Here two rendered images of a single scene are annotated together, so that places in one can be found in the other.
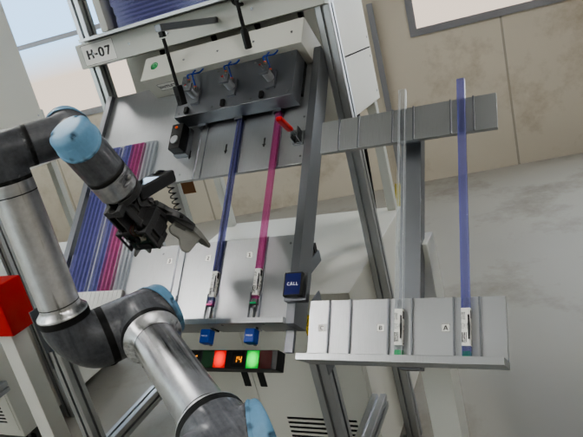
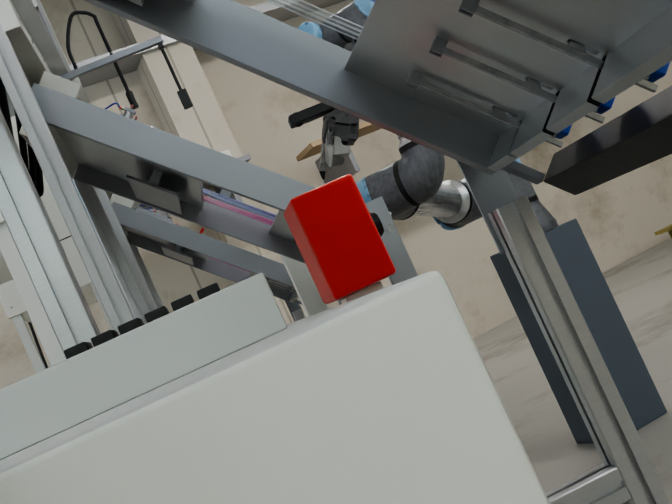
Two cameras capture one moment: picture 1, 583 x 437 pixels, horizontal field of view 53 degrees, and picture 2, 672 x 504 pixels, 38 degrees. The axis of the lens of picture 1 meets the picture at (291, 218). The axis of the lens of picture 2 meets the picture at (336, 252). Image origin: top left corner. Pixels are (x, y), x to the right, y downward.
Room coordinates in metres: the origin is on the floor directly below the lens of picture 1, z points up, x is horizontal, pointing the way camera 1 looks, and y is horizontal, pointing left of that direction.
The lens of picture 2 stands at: (2.54, 2.12, 0.63)
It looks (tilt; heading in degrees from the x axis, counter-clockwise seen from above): 2 degrees up; 235
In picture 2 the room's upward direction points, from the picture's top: 25 degrees counter-clockwise
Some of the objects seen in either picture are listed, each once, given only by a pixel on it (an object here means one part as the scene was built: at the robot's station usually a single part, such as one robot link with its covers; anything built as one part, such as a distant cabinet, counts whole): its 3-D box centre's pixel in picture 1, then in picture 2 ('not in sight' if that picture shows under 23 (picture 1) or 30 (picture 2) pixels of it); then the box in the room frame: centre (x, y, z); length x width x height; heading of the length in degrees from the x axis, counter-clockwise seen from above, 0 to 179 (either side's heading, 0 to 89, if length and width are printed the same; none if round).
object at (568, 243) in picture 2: not in sight; (576, 332); (0.65, 0.29, 0.28); 0.18 x 0.18 x 0.55; 76
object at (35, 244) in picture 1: (41, 260); (398, 97); (1.03, 0.46, 0.98); 0.12 x 0.11 x 0.49; 25
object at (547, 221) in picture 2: not in sight; (524, 220); (0.65, 0.29, 0.60); 0.15 x 0.15 x 0.10
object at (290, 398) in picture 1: (298, 333); not in sight; (1.79, 0.08, 0.31); 0.70 x 0.65 x 0.62; 64
